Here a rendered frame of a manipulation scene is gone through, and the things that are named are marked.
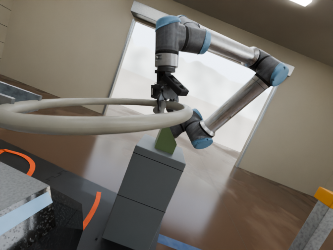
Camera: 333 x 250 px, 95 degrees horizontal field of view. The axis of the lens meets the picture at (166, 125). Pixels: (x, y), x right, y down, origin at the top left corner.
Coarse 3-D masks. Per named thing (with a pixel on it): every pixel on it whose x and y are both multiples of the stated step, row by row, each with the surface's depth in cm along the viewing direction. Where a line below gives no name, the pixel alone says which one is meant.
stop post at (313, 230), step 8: (320, 192) 99; (328, 192) 94; (320, 200) 97; (328, 200) 92; (320, 208) 97; (328, 208) 93; (312, 216) 99; (320, 216) 95; (328, 216) 93; (304, 224) 102; (312, 224) 98; (320, 224) 94; (328, 224) 93; (304, 232) 100; (312, 232) 96; (320, 232) 94; (328, 232) 94; (296, 240) 103; (304, 240) 98; (312, 240) 96; (320, 240) 95; (296, 248) 101; (304, 248) 97; (312, 248) 96
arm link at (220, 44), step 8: (184, 16) 68; (184, 24) 62; (216, 32) 75; (216, 40) 75; (224, 40) 77; (232, 40) 81; (216, 48) 78; (224, 48) 79; (232, 48) 81; (240, 48) 83; (248, 48) 86; (256, 48) 90; (232, 56) 85; (240, 56) 86; (248, 56) 88; (256, 56) 89; (264, 56) 89; (248, 64) 93
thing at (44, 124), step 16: (0, 112) 26; (16, 112) 37; (176, 112) 33; (192, 112) 41; (16, 128) 23; (32, 128) 23; (48, 128) 23; (64, 128) 23; (80, 128) 23; (96, 128) 23; (112, 128) 24; (128, 128) 25; (144, 128) 27; (160, 128) 30
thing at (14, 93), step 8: (0, 88) 44; (8, 88) 45; (16, 88) 45; (0, 96) 36; (8, 96) 36; (16, 96) 46; (24, 96) 46; (32, 96) 46; (40, 96) 47; (0, 104) 36; (24, 112) 42
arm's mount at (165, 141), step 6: (162, 132) 119; (168, 132) 119; (156, 138) 137; (162, 138) 120; (168, 138) 120; (156, 144) 121; (162, 144) 121; (168, 144) 121; (174, 144) 121; (162, 150) 122; (168, 150) 122
